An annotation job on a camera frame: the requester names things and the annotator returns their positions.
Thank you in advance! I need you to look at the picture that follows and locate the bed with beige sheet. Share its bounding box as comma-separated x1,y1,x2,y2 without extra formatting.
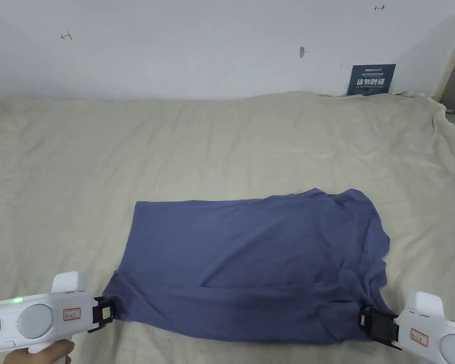
0,90,455,364

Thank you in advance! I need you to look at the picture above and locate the dark blue shirt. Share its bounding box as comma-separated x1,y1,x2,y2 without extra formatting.
101,187,400,348

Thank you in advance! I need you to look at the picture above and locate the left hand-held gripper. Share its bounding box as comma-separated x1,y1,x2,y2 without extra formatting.
0,270,117,364

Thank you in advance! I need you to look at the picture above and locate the person's left hand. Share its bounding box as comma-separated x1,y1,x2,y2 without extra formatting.
1,339,76,364

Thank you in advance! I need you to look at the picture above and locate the dark blue sign card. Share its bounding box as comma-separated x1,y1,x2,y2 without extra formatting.
346,64,397,96

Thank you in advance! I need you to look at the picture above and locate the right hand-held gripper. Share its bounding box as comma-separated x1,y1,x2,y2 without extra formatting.
359,291,455,364

